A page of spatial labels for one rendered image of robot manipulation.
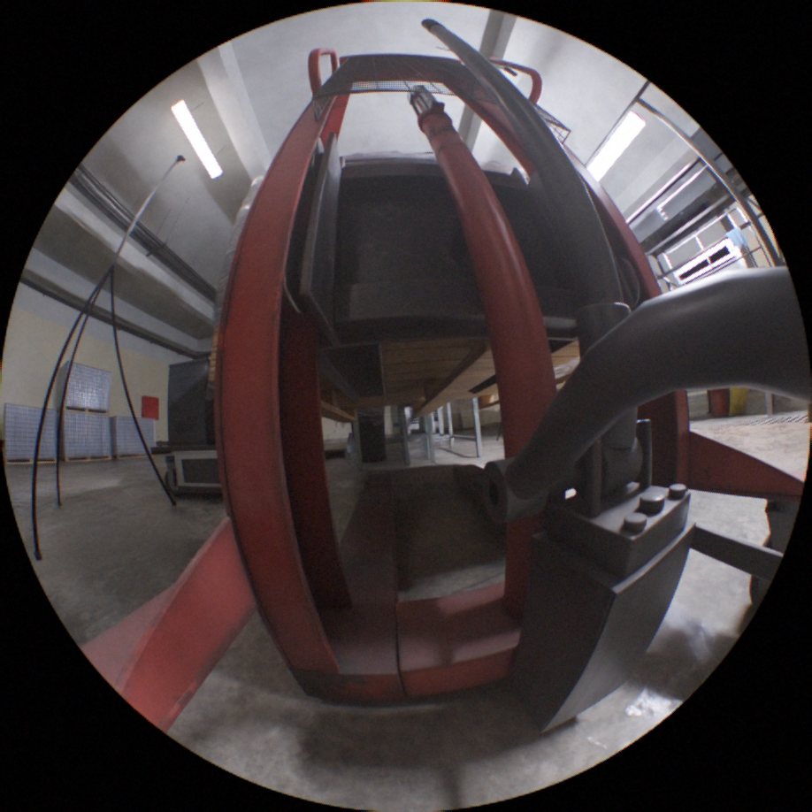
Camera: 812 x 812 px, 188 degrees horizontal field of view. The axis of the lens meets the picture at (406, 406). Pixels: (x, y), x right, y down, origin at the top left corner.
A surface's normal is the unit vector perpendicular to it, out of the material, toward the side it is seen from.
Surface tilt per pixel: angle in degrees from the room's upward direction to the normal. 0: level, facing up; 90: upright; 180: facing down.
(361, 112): 180
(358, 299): 90
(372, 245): 90
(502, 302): 90
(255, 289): 90
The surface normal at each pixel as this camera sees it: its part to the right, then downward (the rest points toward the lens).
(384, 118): 0.10, 0.99
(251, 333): 0.07, -0.09
